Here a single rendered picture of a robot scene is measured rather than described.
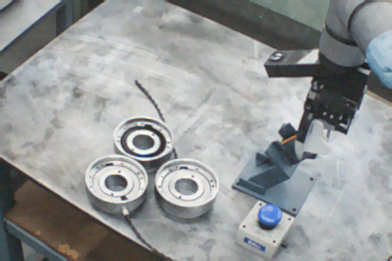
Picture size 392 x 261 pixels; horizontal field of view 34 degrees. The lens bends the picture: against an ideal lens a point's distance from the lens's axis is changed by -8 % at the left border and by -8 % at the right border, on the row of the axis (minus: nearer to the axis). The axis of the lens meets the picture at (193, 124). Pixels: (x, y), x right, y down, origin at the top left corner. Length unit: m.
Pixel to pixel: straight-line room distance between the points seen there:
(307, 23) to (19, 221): 1.75
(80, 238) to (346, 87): 0.67
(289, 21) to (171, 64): 1.52
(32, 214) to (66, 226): 0.08
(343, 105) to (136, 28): 0.64
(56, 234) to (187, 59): 0.46
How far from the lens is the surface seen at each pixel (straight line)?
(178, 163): 1.17
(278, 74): 1.05
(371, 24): 0.86
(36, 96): 1.33
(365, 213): 1.23
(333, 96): 1.02
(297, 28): 2.88
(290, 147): 1.13
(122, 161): 1.17
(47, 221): 1.44
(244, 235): 1.09
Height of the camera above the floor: 1.69
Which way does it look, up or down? 44 degrees down
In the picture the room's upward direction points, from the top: 9 degrees clockwise
